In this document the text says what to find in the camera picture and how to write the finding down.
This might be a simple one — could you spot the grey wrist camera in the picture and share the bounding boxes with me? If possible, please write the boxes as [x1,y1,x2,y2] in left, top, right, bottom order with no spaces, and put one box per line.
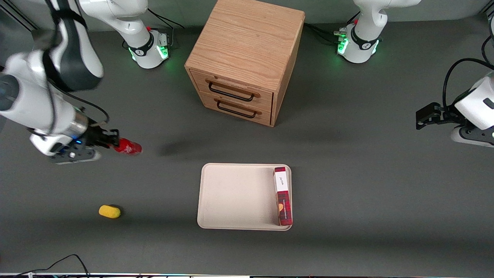
[49,144,102,165]
[450,125,494,148]

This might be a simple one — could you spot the black metal drawer handle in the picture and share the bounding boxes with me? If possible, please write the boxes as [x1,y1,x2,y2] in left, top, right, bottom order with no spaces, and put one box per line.
[217,99,257,119]
[208,80,255,103]

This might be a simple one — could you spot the black arm wrist cable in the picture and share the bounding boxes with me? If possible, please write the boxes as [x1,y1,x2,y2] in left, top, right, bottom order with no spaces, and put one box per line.
[46,79,111,126]
[443,15,494,109]

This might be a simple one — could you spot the beige rectangular tray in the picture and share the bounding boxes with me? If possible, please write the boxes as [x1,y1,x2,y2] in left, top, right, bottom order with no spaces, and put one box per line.
[197,163,293,231]

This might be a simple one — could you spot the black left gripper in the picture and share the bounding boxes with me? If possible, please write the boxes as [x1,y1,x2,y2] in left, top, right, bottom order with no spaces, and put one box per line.
[416,102,464,131]

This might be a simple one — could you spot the black arm base cables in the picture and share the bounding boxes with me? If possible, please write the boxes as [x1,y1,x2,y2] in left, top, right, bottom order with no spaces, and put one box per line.
[122,7,185,50]
[304,12,360,45]

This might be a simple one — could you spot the black right arm base cables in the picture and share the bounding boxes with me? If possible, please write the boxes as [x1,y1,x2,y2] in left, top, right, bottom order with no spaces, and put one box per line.
[122,7,185,50]

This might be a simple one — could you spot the black cable at table edge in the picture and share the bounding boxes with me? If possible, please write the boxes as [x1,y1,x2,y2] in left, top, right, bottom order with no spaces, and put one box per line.
[15,254,90,278]

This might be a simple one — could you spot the red tartan shortbread box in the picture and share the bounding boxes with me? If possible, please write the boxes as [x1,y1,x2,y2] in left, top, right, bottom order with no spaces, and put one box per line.
[273,166,293,226]

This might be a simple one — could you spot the wooden drawer front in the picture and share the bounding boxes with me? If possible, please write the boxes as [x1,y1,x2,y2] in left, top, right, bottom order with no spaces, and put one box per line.
[198,91,272,126]
[190,69,274,113]

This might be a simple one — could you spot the red coke bottle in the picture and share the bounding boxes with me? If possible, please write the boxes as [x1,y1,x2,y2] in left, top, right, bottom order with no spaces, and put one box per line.
[115,137,143,156]

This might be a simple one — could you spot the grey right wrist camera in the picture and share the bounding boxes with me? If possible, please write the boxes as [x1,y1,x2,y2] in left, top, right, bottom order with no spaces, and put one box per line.
[49,144,102,165]

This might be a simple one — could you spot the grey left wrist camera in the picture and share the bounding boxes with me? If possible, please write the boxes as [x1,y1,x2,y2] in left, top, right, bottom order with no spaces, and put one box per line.
[450,125,494,148]

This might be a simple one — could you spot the black left arm base cables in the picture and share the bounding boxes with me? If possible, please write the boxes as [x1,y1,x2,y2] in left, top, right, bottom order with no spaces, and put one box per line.
[304,12,360,45]

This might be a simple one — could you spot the black right arm wrist cable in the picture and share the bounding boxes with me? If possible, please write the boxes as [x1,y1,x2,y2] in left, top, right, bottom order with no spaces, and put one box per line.
[46,79,111,126]

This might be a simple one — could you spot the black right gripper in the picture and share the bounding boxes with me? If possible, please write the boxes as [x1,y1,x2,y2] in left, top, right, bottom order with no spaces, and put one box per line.
[83,123,121,151]

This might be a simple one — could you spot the yellow oval sponge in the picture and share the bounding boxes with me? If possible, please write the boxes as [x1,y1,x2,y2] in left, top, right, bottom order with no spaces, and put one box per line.
[98,205,122,219]

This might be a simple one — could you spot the black left arm wrist cable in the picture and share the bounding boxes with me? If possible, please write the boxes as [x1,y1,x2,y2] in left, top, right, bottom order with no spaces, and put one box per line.
[443,15,494,109]

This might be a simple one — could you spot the wooden drawer cabinet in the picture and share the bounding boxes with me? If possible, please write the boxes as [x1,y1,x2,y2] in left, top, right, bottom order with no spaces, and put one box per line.
[184,0,306,127]

